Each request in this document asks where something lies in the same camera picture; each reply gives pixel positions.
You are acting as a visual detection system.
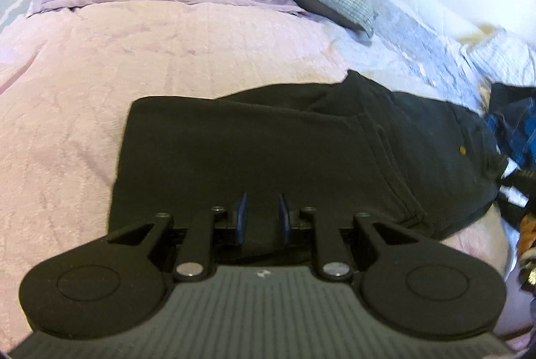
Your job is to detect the black trousers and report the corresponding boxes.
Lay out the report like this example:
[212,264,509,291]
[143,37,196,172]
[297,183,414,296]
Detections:
[109,71,507,259]

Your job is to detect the grey herringbone blanket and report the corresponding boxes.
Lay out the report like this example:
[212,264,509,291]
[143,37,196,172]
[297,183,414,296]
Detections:
[337,0,535,114]

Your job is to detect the pink bedspread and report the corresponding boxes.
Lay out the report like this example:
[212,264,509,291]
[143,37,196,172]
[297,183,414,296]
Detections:
[0,0,536,351]

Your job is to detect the dark blue jeans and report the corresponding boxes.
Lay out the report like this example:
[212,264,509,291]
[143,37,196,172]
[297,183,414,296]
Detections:
[484,83,535,171]

